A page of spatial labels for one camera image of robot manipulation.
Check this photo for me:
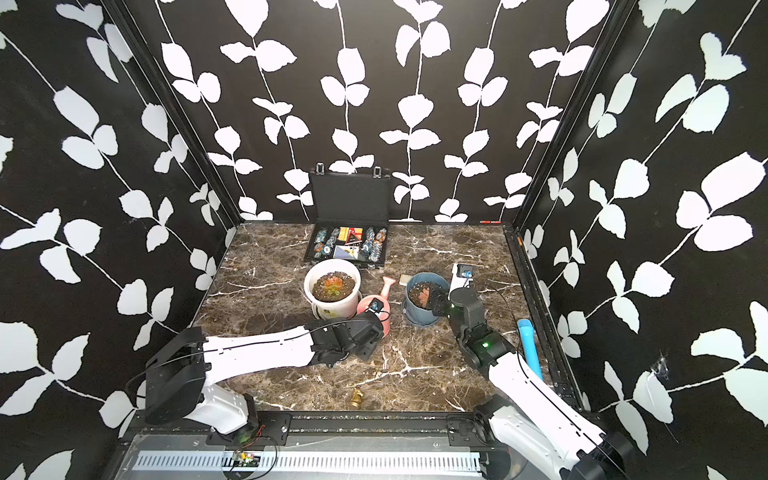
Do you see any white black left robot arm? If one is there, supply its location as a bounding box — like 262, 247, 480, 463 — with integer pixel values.
144, 307, 389, 437

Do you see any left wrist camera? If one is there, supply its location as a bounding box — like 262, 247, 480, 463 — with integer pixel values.
366, 297, 385, 315

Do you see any white ceramic plant pot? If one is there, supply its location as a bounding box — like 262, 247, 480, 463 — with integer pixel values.
304, 259, 361, 319

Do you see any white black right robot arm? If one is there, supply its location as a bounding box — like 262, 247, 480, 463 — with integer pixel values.
427, 287, 633, 479

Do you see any red green succulent plant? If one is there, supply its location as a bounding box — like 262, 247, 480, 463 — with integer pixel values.
316, 273, 354, 302

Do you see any pink succulent plant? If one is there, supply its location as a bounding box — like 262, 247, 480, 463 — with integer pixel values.
412, 286, 431, 309

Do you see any pink plastic watering can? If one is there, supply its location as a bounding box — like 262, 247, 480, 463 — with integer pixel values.
357, 276, 395, 337

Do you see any small brass fitting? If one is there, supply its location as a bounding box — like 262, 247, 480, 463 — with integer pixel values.
350, 388, 364, 409

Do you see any open black case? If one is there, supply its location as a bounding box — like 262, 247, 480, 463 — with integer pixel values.
304, 163, 391, 268

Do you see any light blue cylinder tool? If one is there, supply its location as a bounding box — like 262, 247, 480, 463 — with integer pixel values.
517, 319, 543, 380

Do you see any black front mounting rail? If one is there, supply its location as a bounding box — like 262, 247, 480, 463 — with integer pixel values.
121, 405, 527, 446

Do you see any small green circuit board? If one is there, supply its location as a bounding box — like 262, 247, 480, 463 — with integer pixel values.
230, 451, 261, 470

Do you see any blue plastic plant pot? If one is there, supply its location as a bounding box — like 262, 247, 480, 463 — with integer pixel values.
403, 272, 449, 327

